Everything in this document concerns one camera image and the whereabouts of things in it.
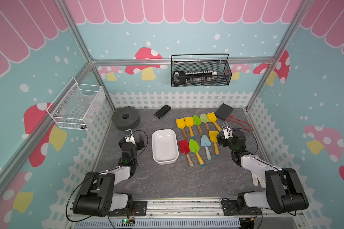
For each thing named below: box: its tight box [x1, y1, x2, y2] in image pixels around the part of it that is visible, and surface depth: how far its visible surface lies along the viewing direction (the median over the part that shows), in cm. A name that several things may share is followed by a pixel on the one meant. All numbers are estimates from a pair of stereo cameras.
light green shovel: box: [200, 113, 211, 132], surface depth 115 cm
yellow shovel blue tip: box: [184, 116, 195, 139], surface depth 112 cm
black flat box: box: [215, 103, 235, 122], surface depth 122 cm
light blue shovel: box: [200, 134, 212, 161], surface depth 101 cm
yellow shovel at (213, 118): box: [206, 112, 223, 133], surface depth 116 cm
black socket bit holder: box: [172, 70, 218, 86], surface depth 91 cm
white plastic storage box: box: [151, 128, 180, 165], surface depth 99 cm
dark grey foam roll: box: [112, 106, 141, 131], surface depth 108 cm
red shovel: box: [178, 139, 194, 167], surface depth 99 cm
